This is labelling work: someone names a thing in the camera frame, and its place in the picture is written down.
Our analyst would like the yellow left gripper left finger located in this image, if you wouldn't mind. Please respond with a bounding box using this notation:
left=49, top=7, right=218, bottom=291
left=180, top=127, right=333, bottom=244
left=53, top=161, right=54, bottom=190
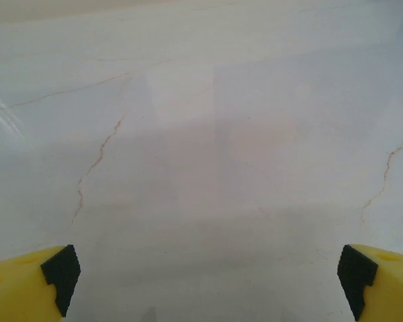
left=0, top=244, right=82, bottom=322

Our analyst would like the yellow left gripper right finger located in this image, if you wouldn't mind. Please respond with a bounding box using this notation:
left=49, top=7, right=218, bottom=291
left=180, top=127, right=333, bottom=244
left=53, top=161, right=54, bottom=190
left=337, top=244, right=403, bottom=322

